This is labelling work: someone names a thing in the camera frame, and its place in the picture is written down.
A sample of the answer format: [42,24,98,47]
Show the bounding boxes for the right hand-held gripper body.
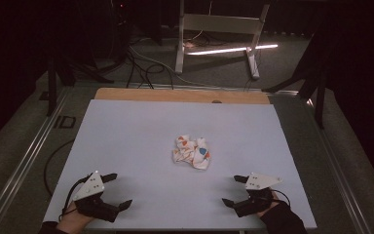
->
[233,172,283,218]

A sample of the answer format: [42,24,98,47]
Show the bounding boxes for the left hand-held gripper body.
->
[72,171,122,224]

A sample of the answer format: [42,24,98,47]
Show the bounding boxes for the white fruit print pants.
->
[171,134,211,171]

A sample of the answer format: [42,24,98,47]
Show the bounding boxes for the person's right hand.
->
[256,189,282,219]

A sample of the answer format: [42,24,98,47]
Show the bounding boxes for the person's left hand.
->
[56,200,95,234]

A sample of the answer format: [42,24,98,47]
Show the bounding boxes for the white table mat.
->
[42,98,318,232]

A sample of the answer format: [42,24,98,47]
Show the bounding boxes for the wooden table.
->
[93,87,271,105]

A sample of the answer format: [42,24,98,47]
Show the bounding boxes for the black stand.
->
[261,32,328,130]
[46,58,115,118]

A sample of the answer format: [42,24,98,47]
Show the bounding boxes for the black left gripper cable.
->
[58,176,91,224]

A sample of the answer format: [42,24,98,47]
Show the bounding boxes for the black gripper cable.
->
[58,176,91,224]
[270,188,292,210]

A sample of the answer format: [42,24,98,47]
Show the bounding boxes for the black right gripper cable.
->
[270,188,292,210]

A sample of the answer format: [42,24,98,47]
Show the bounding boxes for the thin black floor cable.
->
[43,138,76,197]

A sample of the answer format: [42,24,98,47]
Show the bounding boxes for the metal floor rail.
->
[0,87,72,234]
[300,94,373,234]

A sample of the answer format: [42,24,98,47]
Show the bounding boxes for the black floor cables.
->
[124,48,175,91]

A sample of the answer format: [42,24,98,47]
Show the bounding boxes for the white floor cable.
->
[129,44,215,89]

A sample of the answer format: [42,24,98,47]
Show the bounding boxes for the white metal desk frame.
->
[173,0,272,81]

